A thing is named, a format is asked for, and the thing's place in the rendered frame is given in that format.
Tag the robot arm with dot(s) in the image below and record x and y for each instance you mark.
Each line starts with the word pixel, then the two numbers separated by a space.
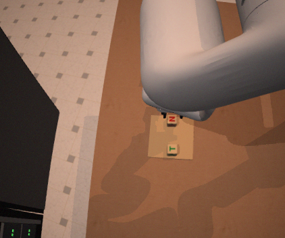
pixel 180 75

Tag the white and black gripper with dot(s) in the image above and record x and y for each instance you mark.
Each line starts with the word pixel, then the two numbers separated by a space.
pixel 163 112

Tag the light tan flat mat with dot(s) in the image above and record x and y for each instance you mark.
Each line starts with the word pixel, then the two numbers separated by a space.
pixel 161 135

